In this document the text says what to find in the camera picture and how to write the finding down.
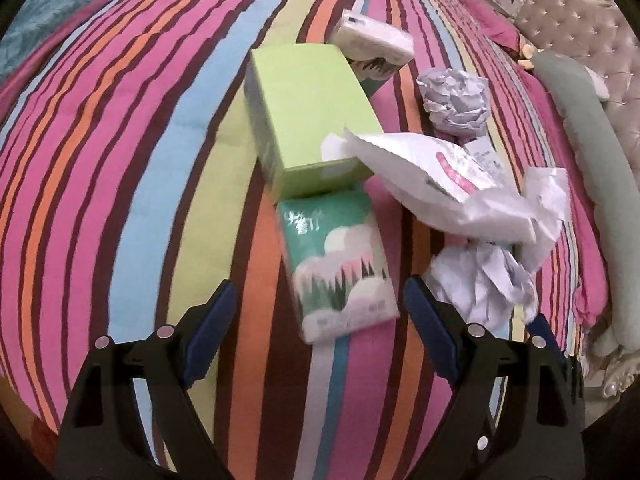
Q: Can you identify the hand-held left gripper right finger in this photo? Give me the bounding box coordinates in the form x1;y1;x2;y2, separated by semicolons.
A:
404;276;588;480

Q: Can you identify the striped multicolour bed sheet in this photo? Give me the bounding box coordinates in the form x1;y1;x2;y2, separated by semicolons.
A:
0;0;608;480

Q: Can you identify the cream tufted headboard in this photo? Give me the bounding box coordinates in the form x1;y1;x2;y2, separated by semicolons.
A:
515;0;640;161

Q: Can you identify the lavender paper ball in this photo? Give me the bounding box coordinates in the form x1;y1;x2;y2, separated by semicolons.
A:
416;67;491;142

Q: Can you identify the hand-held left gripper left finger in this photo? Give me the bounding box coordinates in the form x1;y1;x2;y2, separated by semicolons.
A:
52;280;238;480

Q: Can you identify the light green cardboard box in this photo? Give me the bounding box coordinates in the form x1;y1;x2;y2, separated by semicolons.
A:
244;44;385;198

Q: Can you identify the cream carved bed frame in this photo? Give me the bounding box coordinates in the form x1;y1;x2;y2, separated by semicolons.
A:
582;330;635;403

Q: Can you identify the white pink print plastic wrapper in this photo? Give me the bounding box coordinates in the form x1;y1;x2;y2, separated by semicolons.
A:
320;129;538;246

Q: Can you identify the long pale green pillow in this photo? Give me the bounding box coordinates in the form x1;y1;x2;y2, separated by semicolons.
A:
530;52;635;361

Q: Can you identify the pink blanket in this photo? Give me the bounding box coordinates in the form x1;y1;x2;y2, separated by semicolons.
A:
457;0;615;331

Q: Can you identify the white and green tissue pack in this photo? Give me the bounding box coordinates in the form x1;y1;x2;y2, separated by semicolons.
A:
332;10;415;98

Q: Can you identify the teal cloud print tissue pack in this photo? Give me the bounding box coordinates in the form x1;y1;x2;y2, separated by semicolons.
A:
276;187;399;345

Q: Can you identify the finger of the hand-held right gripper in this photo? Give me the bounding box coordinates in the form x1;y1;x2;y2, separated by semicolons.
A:
525;311;568;358

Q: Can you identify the white paper ball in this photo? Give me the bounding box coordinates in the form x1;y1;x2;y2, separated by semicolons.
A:
427;242;541;337

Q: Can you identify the white receipt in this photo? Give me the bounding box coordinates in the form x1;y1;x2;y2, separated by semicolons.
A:
515;167;572;275

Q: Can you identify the teal patterned blanket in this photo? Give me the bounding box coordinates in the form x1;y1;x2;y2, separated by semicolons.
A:
0;0;151;83

